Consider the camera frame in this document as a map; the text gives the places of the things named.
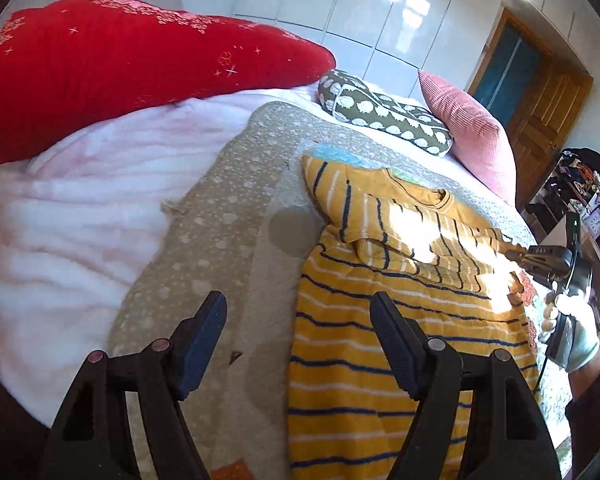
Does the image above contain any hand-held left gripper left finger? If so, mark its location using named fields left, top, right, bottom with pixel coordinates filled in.
left=37, top=290, right=228, bottom=480

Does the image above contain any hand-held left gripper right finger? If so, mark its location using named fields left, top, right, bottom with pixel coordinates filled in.
left=369, top=291, right=563, bottom=480

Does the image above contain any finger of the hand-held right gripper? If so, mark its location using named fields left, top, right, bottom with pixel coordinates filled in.
left=505, top=246, right=543, bottom=273

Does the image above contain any yellow striped sweater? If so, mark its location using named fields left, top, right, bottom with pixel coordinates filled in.
left=286, top=155, right=541, bottom=471

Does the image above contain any person's right forearm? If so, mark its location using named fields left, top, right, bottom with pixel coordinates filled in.
left=565, top=360, right=600, bottom=463

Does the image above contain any person's right hand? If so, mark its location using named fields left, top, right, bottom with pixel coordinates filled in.
left=539, top=292, right=600, bottom=373

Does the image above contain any cluttered side shelf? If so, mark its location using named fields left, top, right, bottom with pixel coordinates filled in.
left=542, top=220, right=600, bottom=333

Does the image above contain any cluttered shelf rack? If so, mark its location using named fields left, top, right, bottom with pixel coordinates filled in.
left=525, top=147, right=600, bottom=241

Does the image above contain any patterned quilted bedspread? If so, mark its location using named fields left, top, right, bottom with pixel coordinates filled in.
left=107, top=101, right=573, bottom=480

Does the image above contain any pink ribbed pillow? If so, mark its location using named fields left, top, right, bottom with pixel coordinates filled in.
left=418, top=69, right=517, bottom=206

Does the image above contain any wooden door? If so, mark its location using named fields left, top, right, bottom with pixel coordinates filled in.
left=467, top=7, right=593, bottom=206

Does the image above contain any white fleece blanket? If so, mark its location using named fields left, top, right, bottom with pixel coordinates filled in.
left=0, top=85, right=321, bottom=428

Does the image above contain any green patterned bolster pillow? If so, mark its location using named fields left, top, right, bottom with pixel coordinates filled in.
left=318, top=69, right=453, bottom=157

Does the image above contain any red long pillow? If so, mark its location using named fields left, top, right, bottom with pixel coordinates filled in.
left=0, top=0, right=337, bottom=165

